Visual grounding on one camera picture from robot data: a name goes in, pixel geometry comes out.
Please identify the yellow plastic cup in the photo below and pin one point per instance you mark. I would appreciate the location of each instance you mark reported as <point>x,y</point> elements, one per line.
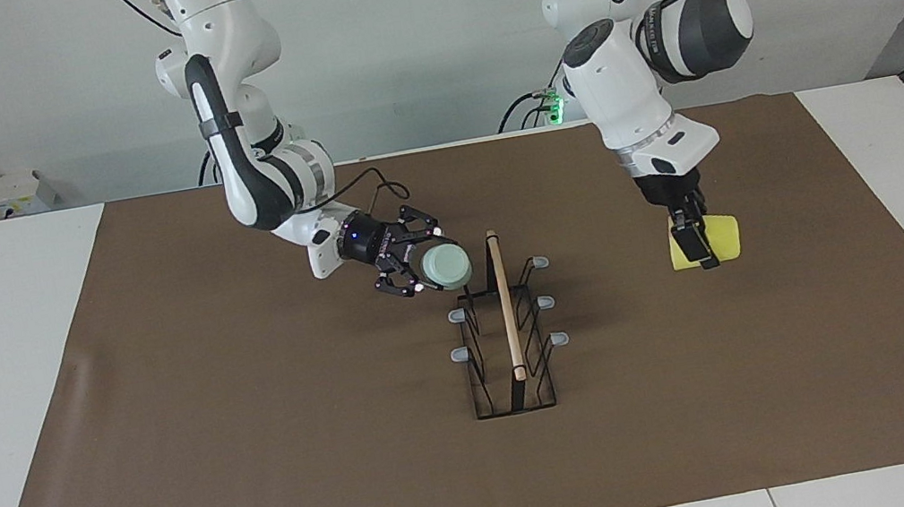
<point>722,238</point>

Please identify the green lit connector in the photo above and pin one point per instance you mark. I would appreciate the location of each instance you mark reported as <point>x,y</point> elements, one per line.
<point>554,106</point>

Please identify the brown table mat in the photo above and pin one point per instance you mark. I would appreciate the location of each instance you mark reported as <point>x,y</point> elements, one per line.
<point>268,464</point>

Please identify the pale green plastic cup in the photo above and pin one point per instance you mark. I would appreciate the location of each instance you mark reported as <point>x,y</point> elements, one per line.
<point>447,267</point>

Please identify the white power strip box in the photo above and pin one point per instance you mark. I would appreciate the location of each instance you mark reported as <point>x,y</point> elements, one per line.
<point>7,195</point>

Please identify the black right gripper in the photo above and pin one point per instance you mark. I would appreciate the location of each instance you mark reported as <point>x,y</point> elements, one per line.
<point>367,241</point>

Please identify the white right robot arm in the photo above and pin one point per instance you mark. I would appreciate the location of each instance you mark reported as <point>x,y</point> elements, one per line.
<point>248,168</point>

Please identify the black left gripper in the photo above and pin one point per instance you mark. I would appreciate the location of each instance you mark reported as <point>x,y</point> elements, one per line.
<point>668,187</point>

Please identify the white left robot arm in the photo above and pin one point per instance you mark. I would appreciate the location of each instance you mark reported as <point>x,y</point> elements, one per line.
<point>635,88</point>

